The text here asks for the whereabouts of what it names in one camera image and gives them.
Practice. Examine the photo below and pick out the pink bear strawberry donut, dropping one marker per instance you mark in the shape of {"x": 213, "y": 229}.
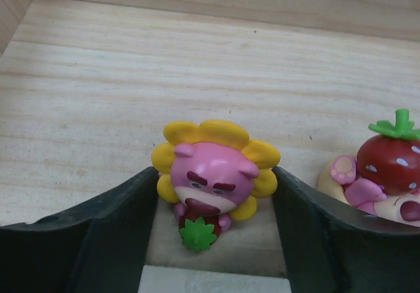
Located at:
{"x": 382, "y": 177}

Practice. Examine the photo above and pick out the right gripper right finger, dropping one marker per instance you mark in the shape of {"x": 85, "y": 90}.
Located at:
{"x": 329, "y": 246}

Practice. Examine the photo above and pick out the wooden two-tier shelf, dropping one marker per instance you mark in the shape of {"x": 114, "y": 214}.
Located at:
{"x": 87, "y": 88}

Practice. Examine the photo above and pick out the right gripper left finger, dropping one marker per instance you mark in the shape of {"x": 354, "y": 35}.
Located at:
{"x": 98, "y": 245}

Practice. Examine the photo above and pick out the pink bear yellow flower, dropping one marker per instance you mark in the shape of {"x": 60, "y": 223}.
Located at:
{"x": 212, "y": 173}

